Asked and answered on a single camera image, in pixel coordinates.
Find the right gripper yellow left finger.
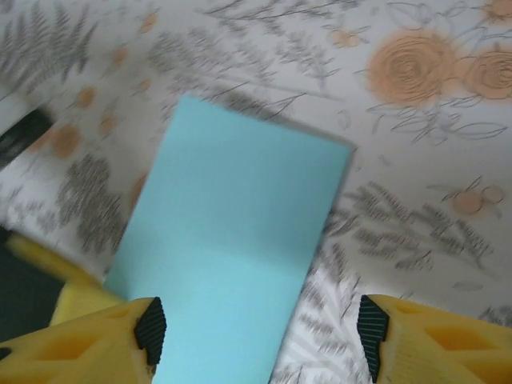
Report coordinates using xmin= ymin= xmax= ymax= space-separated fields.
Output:
xmin=0 ymin=296 xmax=167 ymax=384

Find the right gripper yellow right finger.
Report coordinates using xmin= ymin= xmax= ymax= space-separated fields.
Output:
xmin=357 ymin=294 xmax=512 ymax=384

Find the light blue paper sheet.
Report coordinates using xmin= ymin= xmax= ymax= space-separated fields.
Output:
xmin=103 ymin=94 xmax=355 ymax=384

